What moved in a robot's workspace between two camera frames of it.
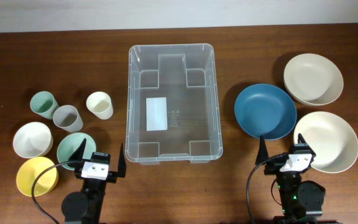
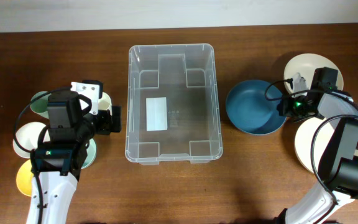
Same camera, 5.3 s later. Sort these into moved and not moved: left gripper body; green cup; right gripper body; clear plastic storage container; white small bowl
Moved: left gripper body; right gripper body
Not moved: green cup; white small bowl; clear plastic storage container
